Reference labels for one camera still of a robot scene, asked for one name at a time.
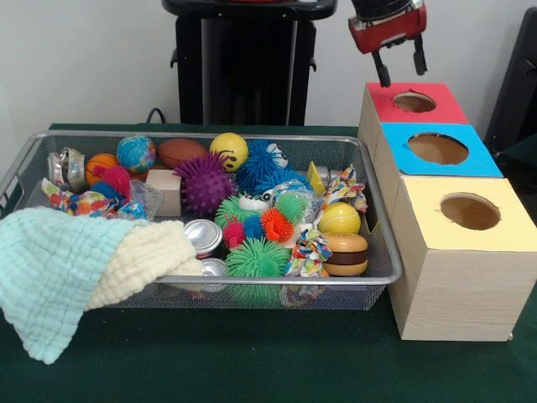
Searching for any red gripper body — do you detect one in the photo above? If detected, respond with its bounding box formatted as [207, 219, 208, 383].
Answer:
[347, 0, 428, 55]

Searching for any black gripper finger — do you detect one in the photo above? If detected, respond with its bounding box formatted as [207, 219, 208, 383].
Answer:
[412, 34, 429, 76]
[372, 50, 393, 88]

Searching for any cream waffle cloth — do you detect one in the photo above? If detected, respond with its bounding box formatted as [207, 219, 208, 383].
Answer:
[83, 220, 206, 311]

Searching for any mint green cloth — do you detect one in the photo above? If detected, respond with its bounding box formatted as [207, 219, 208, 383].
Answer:
[0, 207, 146, 365]

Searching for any wooden box with three holes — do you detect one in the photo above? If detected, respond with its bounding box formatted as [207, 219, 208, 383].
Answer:
[357, 81, 537, 342]

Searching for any clear mesh bin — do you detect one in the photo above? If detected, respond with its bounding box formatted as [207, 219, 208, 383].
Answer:
[0, 129, 404, 311]

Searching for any black chair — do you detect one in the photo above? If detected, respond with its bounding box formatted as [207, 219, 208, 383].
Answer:
[484, 6, 537, 159]

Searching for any yellow tennis ball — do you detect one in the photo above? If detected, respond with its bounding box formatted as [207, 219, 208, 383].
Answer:
[317, 201, 362, 235]

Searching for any blue spiky monster toy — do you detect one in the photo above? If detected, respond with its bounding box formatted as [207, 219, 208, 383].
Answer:
[235, 161, 311, 196]

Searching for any yellow smiley ball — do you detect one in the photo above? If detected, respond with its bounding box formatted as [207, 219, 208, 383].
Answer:
[209, 132, 249, 172]

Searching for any toy hamburger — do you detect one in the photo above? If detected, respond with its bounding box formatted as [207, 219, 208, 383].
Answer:
[321, 232, 369, 277]

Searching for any purple spiky toy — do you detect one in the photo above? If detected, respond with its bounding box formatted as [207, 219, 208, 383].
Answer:
[173, 151, 237, 218]

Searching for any brown toy football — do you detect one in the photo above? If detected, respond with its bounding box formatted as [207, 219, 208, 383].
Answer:
[157, 138, 209, 168]

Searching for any green spiky ball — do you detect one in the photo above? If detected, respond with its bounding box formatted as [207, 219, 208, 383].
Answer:
[225, 237, 291, 278]

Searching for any globe print ball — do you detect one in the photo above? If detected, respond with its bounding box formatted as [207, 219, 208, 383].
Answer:
[116, 134, 157, 174]

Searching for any dark green table cloth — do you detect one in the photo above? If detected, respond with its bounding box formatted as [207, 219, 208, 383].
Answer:
[0, 122, 537, 403]

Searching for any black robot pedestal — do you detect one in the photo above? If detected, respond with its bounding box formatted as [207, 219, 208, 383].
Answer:
[161, 0, 339, 126]

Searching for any black looped cable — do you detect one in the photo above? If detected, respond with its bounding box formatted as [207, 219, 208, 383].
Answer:
[144, 107, 169, 125]

